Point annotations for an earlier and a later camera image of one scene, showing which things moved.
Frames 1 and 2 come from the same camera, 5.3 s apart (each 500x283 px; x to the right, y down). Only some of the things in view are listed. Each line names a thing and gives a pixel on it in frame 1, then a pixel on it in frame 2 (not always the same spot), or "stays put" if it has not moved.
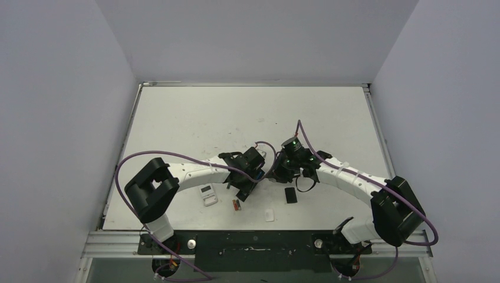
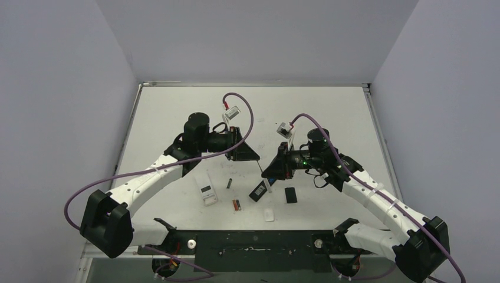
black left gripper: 244,187 → 243,152
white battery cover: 269,214 stays put
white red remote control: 208,194 stays put
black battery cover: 290,195 stays put
